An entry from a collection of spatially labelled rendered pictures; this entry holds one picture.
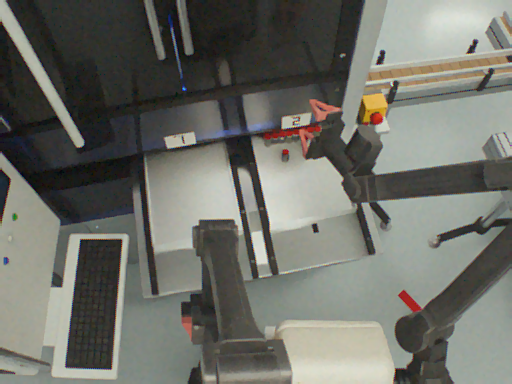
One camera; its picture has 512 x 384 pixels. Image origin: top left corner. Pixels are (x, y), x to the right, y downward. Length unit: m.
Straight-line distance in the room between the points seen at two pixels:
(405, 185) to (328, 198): 0.54
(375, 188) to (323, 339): 0.34
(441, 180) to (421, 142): 1.83
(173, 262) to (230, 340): 0.81
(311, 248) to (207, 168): 0.40
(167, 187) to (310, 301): 1.03
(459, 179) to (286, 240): 0.67
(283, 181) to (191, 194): 0.28
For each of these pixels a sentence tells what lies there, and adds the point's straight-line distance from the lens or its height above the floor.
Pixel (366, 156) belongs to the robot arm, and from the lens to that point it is 1.07.
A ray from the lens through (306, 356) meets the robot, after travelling 0.86.
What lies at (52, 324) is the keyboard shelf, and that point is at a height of 0.80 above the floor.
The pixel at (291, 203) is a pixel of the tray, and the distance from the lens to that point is 1.48.
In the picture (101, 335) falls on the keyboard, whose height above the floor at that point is 0.83.
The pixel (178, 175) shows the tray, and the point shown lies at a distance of 1.55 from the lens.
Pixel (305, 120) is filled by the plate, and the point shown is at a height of 1.02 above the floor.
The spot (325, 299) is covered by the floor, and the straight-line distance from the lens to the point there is 2.31.
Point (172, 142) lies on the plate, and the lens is 1.45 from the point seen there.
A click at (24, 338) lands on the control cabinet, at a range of 1.45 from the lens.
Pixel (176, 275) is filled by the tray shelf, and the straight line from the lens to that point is 1.42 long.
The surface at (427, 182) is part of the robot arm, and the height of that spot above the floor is 1.42.
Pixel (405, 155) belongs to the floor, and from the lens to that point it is 2.70.
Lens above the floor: 2.22
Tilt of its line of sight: 63 degrees down
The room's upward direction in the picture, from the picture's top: 2 degrees counter-clockwise
